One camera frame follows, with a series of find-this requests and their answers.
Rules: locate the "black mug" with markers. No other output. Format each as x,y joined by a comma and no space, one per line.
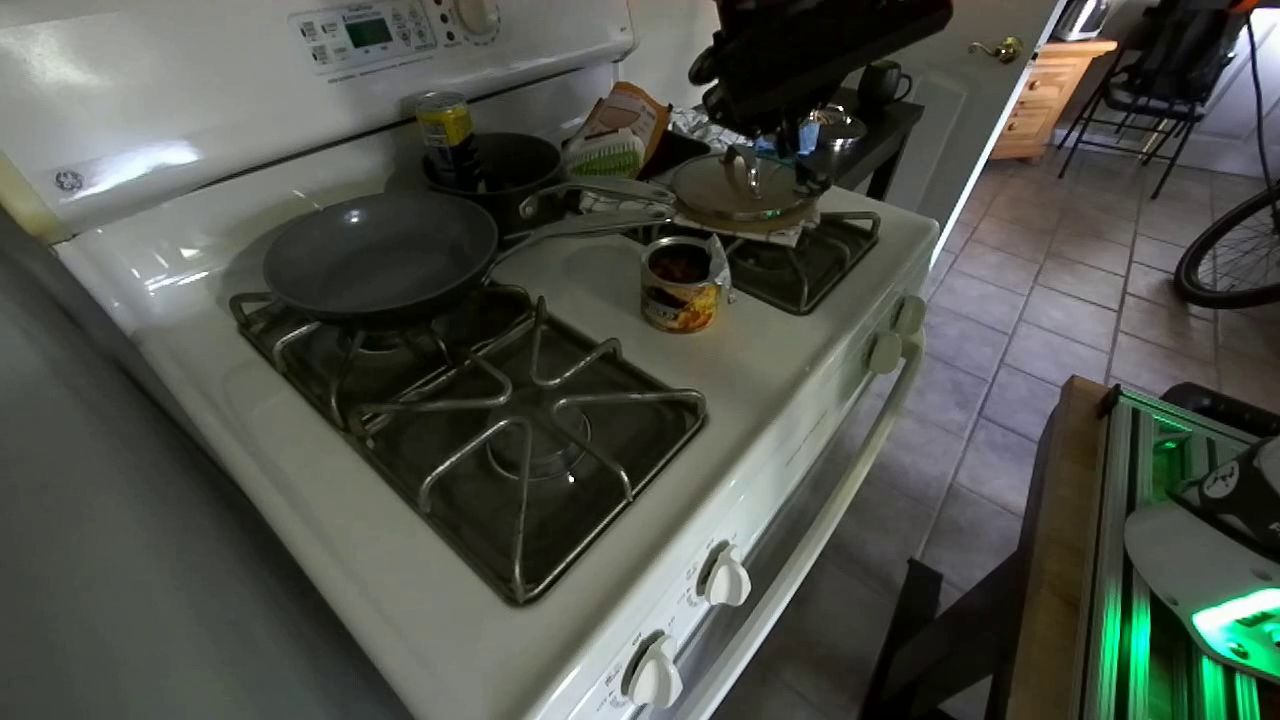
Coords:
885,88

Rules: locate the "green lit aluminium frame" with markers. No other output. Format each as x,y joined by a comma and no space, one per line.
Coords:
1135,642

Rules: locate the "wooden board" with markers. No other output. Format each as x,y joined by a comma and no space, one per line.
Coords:
1060,562

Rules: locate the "white stove knob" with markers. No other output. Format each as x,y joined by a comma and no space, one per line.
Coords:
910,314
655,674
885,350
725,579

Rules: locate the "grey door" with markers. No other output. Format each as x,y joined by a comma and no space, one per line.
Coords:
987,121

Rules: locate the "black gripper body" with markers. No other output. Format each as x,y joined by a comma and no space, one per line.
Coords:
812,47

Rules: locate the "white GE gas stove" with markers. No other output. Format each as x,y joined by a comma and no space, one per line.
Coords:
803,344

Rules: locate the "small black burner grate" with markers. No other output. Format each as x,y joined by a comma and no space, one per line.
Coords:
803,274

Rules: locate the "large black burner grate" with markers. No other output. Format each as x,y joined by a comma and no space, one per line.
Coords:
532,441

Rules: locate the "small black pan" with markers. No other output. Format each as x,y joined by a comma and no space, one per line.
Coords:
522,163

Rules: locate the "brass door knob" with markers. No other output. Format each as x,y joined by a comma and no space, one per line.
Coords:
998,49

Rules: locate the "bicycle wheel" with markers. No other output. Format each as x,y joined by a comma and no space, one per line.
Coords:
1206,267

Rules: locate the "black metal chair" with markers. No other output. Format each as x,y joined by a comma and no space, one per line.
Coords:
1162,65

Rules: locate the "grey frying pan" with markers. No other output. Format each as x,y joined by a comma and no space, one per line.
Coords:
387,255

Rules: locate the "glass pot lid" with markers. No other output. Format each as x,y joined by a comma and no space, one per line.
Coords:
742,190

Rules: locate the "cardboard food box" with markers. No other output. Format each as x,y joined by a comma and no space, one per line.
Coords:
616,134

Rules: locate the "crumpled aluminium foil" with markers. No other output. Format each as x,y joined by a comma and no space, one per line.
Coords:
707,130

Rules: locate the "wooden cabinet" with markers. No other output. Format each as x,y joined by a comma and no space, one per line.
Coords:
1052,101

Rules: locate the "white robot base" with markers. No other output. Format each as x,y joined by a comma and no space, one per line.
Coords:
1201,562

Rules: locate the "clear glass bowl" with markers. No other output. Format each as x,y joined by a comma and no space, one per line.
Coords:
841,134

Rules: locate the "yellow topped dark can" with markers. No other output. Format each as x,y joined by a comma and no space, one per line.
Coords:
446,126

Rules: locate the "black stand legs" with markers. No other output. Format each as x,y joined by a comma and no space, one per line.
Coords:
935,642

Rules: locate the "open tin can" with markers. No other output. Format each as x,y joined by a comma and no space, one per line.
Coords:
682,303

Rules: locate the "blue cloth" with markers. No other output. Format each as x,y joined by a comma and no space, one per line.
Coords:
805,139

